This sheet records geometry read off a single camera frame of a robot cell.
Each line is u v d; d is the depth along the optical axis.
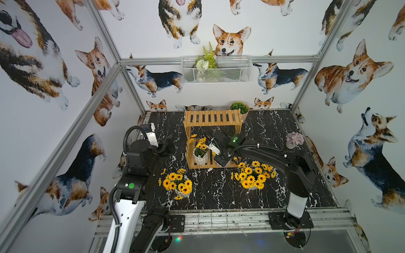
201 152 0.86
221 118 0.80
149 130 0.54
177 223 0.74
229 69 0.92
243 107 1.09
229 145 0.59
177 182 0.74
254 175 0.73
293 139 0.93
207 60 0.82
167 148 0.61
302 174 0.46
